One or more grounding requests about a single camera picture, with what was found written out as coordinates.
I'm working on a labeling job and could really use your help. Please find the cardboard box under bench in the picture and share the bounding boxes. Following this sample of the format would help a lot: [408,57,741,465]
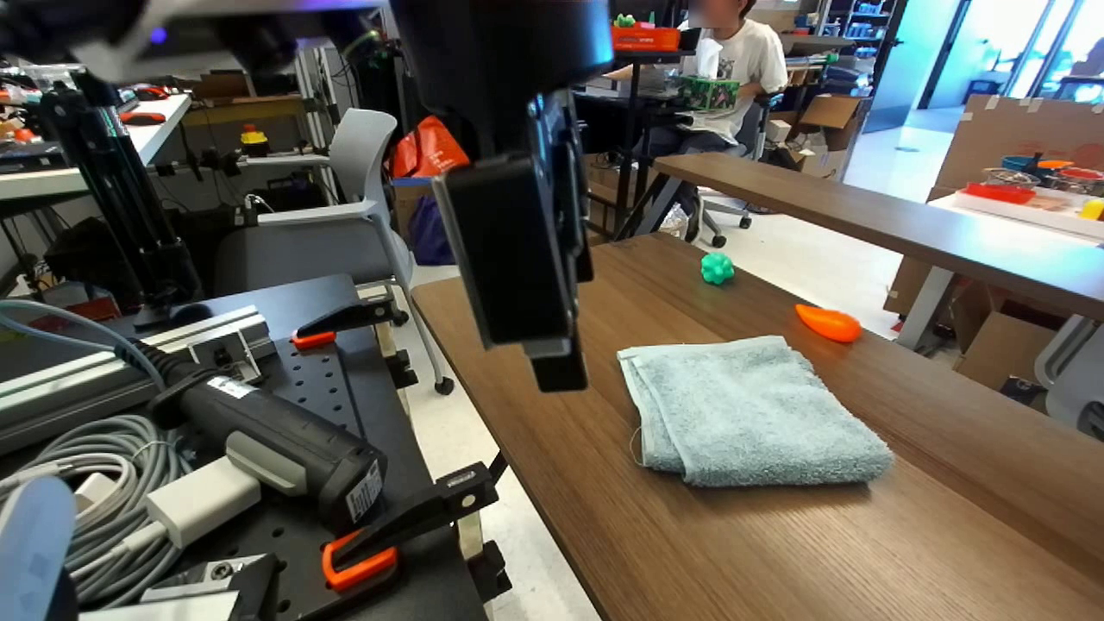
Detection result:
[951,309,1063,395]

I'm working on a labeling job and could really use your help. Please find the grey office chair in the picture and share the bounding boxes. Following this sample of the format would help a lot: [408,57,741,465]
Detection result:
[1032,312,1104,444]
[205,103,460,402]

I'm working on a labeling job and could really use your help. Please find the black camera tripod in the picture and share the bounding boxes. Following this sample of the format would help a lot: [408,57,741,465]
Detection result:
[39,67,210,320]

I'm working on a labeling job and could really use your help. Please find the grey cable bundle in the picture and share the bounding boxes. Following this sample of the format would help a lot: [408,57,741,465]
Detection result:
[0,410,201,614]

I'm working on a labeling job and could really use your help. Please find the white power adapter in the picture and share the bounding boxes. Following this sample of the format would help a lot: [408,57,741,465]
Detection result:
[145,455,267,552]

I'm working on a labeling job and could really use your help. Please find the white workbench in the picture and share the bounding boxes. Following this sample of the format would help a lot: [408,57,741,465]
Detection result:
[0,91,193,203]

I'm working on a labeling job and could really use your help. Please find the orange bag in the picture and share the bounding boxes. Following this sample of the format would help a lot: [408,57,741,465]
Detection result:
[387,113,476,184]

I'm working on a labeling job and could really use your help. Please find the person in white shirt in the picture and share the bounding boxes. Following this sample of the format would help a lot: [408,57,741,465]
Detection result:
[676,0,793,159]

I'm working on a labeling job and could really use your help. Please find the aluminium extrusion bar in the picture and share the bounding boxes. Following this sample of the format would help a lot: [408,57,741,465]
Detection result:
[0,304,280,458]

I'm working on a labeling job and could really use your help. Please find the green plastic toy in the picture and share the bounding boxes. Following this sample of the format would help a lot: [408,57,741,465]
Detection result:
[698,248,737,289]

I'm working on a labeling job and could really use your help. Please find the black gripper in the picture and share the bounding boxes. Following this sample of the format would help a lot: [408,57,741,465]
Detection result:
[431,91,598,398]

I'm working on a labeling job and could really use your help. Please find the long wooden bench table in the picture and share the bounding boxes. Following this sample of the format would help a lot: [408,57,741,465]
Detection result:
[648,148,1104,356]

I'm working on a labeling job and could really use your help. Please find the black clamp orange handle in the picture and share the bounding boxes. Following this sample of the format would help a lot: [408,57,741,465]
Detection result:
[316,452,511,598]
[287,295,408,356]

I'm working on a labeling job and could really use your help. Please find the light blue towel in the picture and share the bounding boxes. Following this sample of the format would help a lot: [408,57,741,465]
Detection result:
[613,332,897,490]

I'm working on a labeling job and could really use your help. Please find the red toy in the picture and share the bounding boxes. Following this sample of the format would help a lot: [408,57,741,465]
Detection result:
[962,179,1039,206]

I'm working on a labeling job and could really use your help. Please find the dark blue bag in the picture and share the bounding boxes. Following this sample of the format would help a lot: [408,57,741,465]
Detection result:
[408,196,461,271]

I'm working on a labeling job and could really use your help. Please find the red storage crate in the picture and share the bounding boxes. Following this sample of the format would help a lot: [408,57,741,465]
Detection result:
[610,22,684,57]

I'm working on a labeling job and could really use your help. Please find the large brown cardboard sheets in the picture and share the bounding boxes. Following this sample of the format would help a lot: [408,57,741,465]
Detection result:
[929,96,1104,203]

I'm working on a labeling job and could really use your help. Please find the orange plastic toy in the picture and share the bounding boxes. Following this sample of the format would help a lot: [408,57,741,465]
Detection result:
[791,299,867,350]

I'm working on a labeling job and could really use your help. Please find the white table with toys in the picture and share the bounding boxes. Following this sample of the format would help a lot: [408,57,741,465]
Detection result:
[929,184,1104,248]

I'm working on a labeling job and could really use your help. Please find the black handheld tool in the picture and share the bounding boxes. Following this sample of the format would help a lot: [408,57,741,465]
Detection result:
[149,356,389,534]

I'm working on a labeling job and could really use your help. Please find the black perforated base board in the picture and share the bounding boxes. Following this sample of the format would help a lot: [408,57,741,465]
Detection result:
[135,272,513,621]

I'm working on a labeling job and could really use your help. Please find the green patterned box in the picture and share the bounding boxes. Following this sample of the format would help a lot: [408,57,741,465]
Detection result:
[676,74,747,113]

